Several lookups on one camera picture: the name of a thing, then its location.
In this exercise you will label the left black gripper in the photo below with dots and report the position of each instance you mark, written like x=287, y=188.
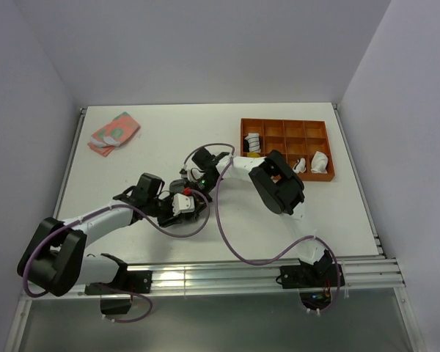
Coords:
x=170, y=218

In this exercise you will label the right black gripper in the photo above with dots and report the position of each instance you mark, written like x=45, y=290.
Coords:
x=209, y=197

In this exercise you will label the white black striped sock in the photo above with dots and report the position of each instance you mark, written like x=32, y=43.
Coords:
x=251, y=143

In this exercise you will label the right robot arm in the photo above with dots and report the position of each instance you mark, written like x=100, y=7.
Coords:
x=281, y=191

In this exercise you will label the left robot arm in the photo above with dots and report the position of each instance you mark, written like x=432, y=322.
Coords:
x=54, y=260

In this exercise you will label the pink green patterned socks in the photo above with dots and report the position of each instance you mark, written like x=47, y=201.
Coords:
x=114, y=134

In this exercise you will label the white black rolled sock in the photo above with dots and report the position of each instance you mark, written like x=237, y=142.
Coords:
x=300, y=166

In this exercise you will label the orange compartment tray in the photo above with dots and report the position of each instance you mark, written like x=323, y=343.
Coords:
x=294, y=139

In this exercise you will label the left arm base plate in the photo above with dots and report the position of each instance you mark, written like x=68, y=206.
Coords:
x=130, y=282

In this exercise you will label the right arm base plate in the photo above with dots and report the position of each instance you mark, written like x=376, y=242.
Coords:
x=300, y=277

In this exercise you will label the aluminium frame rail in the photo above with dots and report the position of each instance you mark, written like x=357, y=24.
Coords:
x=239, y=278

